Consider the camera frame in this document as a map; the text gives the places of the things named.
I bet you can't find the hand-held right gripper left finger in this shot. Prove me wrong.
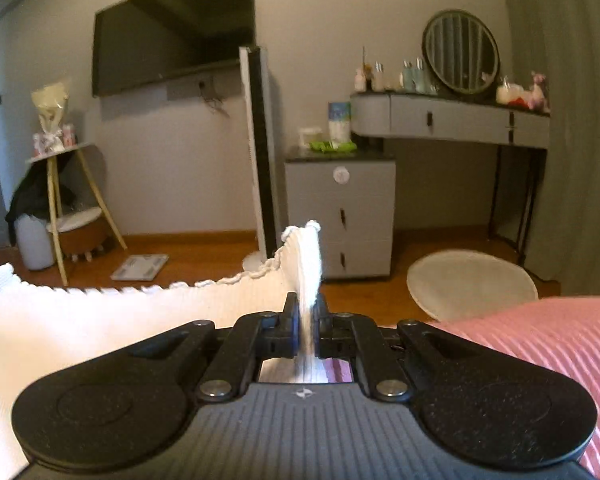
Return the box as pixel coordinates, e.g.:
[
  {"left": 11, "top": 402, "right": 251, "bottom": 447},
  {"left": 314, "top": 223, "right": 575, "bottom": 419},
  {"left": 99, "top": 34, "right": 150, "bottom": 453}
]
[{"left": 99, "top": 293, "right": 301, "bottom": 404}]

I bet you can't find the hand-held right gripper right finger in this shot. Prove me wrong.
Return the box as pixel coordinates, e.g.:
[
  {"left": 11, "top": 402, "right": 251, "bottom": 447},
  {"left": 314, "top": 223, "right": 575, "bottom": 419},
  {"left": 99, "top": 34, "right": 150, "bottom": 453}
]
[{"left": 313, "top": 293, "right": 512, "bottom": 404}]

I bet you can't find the white ribbed knit dress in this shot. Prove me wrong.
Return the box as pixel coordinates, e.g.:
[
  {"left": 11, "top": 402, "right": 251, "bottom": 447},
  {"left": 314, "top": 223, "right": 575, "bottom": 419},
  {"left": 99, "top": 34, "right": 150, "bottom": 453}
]
[{"left": 0, "top": 220, "right": 332, "bottom": 480}]

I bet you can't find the grey nightstand cabinet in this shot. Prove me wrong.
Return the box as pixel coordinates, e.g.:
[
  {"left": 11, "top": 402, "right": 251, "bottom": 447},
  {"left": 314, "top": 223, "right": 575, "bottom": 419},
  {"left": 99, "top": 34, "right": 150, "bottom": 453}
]
[{"left": 284, "top": 147, "right": 397, "bottom": 281}]

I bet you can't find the white bathroom scale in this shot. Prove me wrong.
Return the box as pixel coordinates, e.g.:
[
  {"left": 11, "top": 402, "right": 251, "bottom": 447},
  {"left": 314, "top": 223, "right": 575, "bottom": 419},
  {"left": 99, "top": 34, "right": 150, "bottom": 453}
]
[{"left": 110, "top": 254, "right": 170, "bottom": 282}]

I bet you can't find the white tower fan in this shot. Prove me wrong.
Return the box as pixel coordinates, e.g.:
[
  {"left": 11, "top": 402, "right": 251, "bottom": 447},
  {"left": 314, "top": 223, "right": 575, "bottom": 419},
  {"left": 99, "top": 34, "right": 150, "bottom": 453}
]
[{"left": 238, "top": 45, "right": 281, "bottom": 274}]

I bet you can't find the small white box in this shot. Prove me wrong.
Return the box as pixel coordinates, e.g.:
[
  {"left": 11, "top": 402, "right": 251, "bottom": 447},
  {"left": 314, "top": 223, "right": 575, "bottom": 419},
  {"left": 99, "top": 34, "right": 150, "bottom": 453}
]
[{"left": 298, "top": 126, "right": 326, "bottom": 147}]

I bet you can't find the blue white tissue pack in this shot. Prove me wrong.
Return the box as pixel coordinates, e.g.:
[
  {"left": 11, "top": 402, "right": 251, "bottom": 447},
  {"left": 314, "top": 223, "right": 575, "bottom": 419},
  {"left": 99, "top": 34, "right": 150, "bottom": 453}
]
[{"left": 327, "top": 101, "right": 354, "bottom": 144}]

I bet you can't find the brown round stool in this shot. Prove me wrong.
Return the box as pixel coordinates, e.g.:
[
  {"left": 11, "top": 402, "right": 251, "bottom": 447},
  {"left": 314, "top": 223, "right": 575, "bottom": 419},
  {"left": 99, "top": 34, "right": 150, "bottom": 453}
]
[{"left": 47, "top": 207, "right": 110, "bottom": 264}]

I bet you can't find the pink ribbed blanket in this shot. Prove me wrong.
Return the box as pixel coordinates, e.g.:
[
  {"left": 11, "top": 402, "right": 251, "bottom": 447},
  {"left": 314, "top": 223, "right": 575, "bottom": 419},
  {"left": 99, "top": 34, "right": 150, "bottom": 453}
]
[{"left": 382, "top": 296, "right": 600, "bottom": 480}]

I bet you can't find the grey dressing table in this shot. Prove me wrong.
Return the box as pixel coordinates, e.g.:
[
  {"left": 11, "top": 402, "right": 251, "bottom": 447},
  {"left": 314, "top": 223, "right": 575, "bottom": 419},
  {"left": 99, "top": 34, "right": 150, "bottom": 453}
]
[{"left": 350, "top": 91, "right": 551, "bottom": 266}]

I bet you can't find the round wooden side table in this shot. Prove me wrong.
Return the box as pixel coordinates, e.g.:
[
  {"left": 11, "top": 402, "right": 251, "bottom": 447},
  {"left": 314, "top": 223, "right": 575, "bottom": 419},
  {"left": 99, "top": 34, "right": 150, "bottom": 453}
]
[{"left": 25, "top": 142, "right": 129, "bottom": 287}]

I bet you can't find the white plastic bin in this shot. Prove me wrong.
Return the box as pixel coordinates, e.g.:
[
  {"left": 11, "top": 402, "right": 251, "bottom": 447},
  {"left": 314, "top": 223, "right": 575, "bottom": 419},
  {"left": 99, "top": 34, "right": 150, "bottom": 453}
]
[{"left": 14, "top": 212, "right": 56, "bottom": 271}]

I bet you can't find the black garment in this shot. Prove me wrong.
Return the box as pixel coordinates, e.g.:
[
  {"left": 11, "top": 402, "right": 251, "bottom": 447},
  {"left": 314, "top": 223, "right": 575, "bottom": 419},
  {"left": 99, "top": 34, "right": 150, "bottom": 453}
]
[{"left": 6, "top": 159, "right": 77, "bottom": 249}]

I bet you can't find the round black-framed mirror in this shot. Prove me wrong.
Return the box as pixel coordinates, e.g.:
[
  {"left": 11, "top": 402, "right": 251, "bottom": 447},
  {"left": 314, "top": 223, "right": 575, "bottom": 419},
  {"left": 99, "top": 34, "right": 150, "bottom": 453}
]
[{"left": 421, "top": 9, "right": 501, "bottom": 96}]

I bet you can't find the grey-green curtain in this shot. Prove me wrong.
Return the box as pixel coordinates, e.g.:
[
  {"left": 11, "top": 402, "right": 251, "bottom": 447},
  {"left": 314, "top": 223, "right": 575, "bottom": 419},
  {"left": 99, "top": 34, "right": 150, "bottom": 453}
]
[{"left": 497, "top": 0, "right": 600, "bottom": 297}]

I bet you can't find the pink plush toy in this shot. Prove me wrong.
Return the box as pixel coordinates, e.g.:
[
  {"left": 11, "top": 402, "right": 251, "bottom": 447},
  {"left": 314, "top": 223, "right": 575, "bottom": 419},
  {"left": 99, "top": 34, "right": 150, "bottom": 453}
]
[{"left": 529, "top": 71, "right": 551, "bottom": 112}]

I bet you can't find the wrapped flower bouquet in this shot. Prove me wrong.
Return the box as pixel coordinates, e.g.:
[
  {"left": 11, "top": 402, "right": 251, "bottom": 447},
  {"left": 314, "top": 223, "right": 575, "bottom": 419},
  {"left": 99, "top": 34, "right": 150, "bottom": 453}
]
[{"left": 30, "top": 79, "right": 72, "bottom": 154}]

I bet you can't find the black cable bundle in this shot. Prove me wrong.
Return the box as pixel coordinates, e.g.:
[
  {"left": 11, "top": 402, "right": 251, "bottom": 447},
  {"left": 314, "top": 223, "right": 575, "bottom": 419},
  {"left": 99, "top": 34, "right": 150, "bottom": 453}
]
[{"left": 197, "top": 75, "right": 231, "bottom": 119}]

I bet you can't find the wall television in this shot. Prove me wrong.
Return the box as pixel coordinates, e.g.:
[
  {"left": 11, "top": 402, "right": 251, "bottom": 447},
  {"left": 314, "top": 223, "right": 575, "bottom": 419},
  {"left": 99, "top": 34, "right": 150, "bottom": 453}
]
[{"left": 91, "top": 0, "right": 257, "bottom": 99}]

